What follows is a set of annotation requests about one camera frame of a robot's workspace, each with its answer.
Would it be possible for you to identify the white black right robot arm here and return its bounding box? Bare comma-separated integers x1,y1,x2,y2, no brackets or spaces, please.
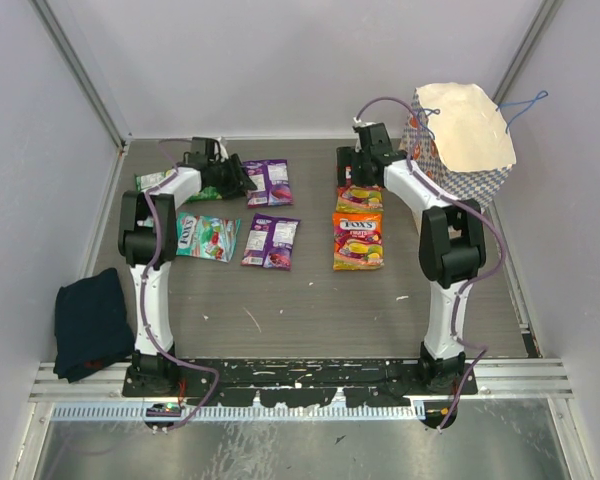
336,122,486,394

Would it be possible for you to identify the dark blue folded cloth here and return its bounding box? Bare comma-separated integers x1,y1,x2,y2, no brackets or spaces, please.
54,268,134,383

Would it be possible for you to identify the green snack packet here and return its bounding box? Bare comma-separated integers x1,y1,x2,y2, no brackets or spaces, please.
186,186,223,203
135,169,173,192

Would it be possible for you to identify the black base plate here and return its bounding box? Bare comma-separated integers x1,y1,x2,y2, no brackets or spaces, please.
122,358,478,408

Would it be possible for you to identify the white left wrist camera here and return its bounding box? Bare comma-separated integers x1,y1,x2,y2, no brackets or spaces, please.
215,137,229,161

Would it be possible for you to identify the blue bag handle cord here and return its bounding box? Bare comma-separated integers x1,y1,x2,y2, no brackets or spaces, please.
495,89,550,135
412,107,442,141

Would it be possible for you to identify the aluminium rail frame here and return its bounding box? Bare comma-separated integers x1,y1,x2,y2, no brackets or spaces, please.
27,362,576,401

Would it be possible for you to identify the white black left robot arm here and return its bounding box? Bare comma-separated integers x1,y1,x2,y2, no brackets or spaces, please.
118,137,255,396

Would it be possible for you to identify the orange snack packet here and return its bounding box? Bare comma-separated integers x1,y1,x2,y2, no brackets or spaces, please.
336,185,384,213

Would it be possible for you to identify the orange Fox's candy packet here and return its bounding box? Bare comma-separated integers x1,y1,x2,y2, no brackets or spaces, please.
332,212,384,271

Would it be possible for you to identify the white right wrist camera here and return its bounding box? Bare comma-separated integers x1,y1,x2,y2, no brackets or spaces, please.
352,117,374,133

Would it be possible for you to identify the purple snack packet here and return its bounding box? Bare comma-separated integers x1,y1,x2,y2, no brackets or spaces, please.
241,213,300,271
243,159,293,208

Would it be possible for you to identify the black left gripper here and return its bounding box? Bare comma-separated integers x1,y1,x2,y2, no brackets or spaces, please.
209,153,255,199

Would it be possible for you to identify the checkered paper bag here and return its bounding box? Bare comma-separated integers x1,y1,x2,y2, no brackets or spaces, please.
400,83,516,211

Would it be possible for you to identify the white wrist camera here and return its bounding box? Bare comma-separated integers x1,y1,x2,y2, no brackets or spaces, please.
215,137,229,161
352,117,374,133

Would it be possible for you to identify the perforated cable duct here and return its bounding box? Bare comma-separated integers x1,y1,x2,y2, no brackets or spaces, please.
50,401,425,422

